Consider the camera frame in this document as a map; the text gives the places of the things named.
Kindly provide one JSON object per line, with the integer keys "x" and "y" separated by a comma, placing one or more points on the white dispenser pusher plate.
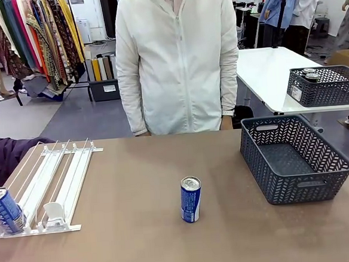
{"x": 54, "y": 211}

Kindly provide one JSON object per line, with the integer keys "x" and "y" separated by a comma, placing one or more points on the white can dispenser rack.
{"x": 72, "y": 171}

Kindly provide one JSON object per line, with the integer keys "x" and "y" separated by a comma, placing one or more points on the person in white jacket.
{"x": 175, "y": 62}

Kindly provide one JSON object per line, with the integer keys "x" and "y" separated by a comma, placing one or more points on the clothes rack with colourful garments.
{"x": 45, "y": 41}

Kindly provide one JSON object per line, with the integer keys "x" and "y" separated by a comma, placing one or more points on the person's left hand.
{"x": 226, "y": 123}

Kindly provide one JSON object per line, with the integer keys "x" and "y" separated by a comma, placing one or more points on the large grey plastic basket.
{"x": 290, "y": 159}

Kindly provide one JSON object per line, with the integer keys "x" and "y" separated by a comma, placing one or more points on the dark purple cloth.
{"x": 5, "y": 154}

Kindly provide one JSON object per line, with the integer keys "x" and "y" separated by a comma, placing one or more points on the brown fabric roll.
{"x": 107, "y": 67}

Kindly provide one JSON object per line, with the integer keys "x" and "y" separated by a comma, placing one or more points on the white side table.
{"x": 266, "y": 67}

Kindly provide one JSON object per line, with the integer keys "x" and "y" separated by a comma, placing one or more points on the white floor appliance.
{"x": 83, "y": 31}

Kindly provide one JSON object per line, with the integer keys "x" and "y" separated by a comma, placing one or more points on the hanging white garment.
{"x": 306, "y": 2}

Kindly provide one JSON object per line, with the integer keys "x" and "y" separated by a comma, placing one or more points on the hanging blue shirt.
{"x": 273, "y": 4}

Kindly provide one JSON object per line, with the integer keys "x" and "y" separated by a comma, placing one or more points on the small grey plastic basket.
{"x": 324, "y": 89}

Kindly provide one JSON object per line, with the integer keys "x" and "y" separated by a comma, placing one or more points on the black garment stand pole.
{"x": 282, "y": 6}

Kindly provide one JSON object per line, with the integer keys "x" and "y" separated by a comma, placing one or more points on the brown cardboard box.
{"x": 346, "y": 59}

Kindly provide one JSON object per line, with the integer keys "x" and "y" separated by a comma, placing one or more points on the blue Pepsi can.
{"x": 6, "y": 211}
{"x": 191, "y": 200}

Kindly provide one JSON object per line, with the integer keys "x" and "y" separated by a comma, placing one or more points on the yellow fabric roll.
{"x": 96, "y": 69}

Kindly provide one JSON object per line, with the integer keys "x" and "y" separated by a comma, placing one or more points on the dark grey storage bin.
{"x": 104, "y": 90}

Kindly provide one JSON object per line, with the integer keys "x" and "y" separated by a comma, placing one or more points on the dark plastic stool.
{"x": 323, "y": 26}

